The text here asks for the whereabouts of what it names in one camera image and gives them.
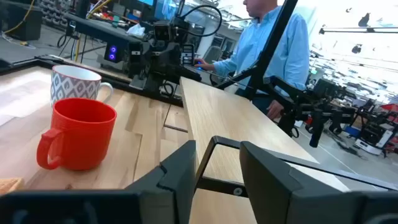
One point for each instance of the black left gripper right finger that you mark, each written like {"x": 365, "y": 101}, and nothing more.
{"x": 267, "y": 180}

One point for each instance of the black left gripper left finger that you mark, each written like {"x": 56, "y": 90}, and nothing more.
{"x": 180, "y": 174}

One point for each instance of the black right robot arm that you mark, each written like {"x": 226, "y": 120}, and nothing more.
{"x": 136, "y": 65}

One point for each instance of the black background robot arm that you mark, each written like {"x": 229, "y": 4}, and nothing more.
{"x": 314, "y": 109}

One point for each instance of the person's hand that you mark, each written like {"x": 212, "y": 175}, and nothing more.
{"x": 275, "y": 109}
{"x": 200, "y": 64}

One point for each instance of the white tissue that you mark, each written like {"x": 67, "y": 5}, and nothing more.
{"x": 136, "y": 30}

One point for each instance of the computer with blue lights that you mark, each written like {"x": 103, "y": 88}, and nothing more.
{"x": 112, "y": 53}

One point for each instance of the black background desk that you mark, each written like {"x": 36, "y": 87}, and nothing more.
{"x": 99, "y": 29}

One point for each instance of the red plastic mug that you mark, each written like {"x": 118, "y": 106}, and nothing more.
{"x": 84, "y": 137}

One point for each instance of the person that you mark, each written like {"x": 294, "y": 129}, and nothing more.
{"x": 289, "y": 53}

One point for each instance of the black box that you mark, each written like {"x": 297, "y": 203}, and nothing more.
{"x": 28, "y": 23}

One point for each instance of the yellow cloth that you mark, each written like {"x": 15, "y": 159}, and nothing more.
{"x": 9, "y": 186}

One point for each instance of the black overhead bar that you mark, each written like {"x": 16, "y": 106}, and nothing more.
{"x": 357, "y": 30}

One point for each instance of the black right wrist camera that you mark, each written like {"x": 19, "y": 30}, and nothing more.
{"x": 162, "y": 32}

